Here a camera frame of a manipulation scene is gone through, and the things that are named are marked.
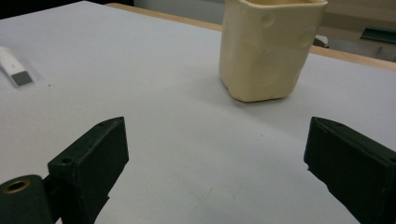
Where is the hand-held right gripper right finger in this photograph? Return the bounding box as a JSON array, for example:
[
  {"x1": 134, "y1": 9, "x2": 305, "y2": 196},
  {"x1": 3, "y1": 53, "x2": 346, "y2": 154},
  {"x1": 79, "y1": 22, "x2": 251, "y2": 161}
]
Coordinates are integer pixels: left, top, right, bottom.
[{"x1": 304, "y1": 116, "x2": 396, "y2": 224}]

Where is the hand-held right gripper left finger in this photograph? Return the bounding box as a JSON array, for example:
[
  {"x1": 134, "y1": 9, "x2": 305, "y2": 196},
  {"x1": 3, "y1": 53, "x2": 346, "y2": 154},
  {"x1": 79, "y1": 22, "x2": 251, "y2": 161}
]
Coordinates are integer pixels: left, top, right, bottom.
[{"x1": 47, "y1": 116, "x2": 130, "y2": 224}]

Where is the white tube with grey cap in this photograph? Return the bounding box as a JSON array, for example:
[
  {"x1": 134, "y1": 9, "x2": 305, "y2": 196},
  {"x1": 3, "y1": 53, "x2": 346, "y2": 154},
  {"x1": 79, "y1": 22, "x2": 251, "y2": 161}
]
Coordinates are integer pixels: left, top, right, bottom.
[{"x1": 0, "y1": 46, "x2": 35, "y2": 88}]

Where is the cream soft container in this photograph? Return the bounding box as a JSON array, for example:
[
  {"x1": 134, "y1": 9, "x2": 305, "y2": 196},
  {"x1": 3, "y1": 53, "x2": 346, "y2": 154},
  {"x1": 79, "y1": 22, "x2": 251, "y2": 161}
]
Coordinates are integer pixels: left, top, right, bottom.
[{"x1": 218, "y1": 0, "x2": 329, "y2": 103}]

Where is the dark green flat object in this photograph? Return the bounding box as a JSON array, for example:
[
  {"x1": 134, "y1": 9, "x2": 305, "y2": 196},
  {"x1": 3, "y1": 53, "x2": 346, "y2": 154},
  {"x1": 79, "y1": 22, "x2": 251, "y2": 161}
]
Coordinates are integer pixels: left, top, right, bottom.
[{"x1": 360, "y1": 27, "x2": 396, "y2": 45}]

